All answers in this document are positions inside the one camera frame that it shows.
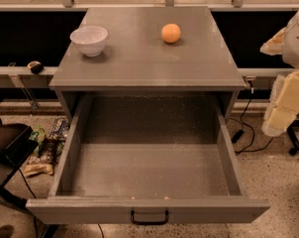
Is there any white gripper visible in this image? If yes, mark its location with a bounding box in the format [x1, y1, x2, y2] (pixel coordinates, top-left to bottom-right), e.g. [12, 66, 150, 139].
[259, 28, 299, 137]

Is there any orange fruit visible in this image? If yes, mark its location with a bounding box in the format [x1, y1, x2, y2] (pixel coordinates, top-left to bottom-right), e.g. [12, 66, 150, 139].
[161, 24, 181, 44]

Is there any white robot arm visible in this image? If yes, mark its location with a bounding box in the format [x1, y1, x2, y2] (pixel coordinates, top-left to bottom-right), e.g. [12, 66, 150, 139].
[260, 11, 299, 137]

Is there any grey drawer cabinet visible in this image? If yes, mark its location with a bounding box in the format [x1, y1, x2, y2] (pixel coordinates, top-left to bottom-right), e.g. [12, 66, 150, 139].
[49, 6, 248, 124]

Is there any open grey top drawer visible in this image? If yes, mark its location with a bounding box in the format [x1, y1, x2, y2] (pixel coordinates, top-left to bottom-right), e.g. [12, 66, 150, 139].
[27, 95, 269, 224]

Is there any white ceramic bowl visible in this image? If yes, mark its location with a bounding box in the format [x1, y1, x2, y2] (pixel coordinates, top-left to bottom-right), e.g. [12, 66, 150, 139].
[70, 26, 108, 57]

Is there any black yellow tape measure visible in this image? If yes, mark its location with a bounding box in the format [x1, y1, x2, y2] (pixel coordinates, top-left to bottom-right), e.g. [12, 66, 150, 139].
[28, 60, 44, 74]

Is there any green snack packet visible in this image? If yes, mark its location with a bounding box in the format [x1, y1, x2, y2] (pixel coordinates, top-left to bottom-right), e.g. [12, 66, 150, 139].
[30, 127, 46, 157]

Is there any snack bag on floor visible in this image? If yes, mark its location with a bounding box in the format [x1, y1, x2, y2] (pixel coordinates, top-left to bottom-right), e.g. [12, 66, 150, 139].
[24, 155, 53, 177]

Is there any black power cable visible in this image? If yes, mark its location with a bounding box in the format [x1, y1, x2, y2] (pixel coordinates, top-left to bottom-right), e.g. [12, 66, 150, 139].
[228, 79, 274, 156]

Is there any black drawer handle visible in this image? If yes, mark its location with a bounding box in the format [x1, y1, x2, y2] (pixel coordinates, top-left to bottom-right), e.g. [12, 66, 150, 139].
[130, 210, 169, 226]

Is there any dark wire basket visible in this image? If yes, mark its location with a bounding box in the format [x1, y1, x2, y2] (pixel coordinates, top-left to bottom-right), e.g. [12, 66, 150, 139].
[50, 118, 69, 140]

